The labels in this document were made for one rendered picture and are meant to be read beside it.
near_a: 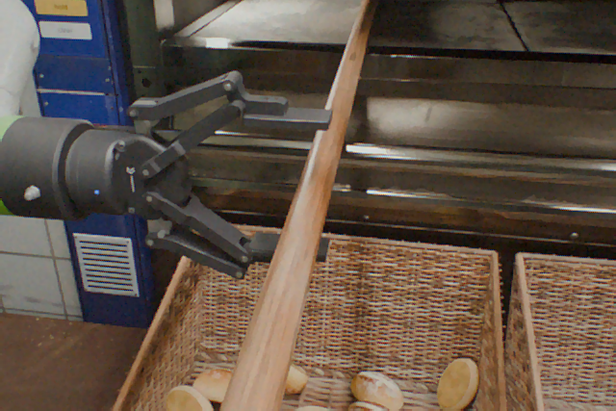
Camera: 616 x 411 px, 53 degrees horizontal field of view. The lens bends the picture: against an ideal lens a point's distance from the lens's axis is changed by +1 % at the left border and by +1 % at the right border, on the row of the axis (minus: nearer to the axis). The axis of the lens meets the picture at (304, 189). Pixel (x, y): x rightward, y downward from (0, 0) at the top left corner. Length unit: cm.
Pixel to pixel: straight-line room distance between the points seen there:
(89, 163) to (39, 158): 4
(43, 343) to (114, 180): 89
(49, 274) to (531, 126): 102
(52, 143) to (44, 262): 89
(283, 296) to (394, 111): 73
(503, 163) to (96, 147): 40
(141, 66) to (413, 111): 48
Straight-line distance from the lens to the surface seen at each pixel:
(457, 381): 116
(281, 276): 40
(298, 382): 115
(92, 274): 136
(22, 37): 67
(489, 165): 68
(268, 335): 36
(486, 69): 103
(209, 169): 114
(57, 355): 137
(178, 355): 117
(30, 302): 153
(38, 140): 57
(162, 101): 53
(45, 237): 140
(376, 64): 103
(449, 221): 114
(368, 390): 114
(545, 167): 69
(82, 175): 55
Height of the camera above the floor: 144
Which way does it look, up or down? 27 degrees down
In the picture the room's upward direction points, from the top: straight up
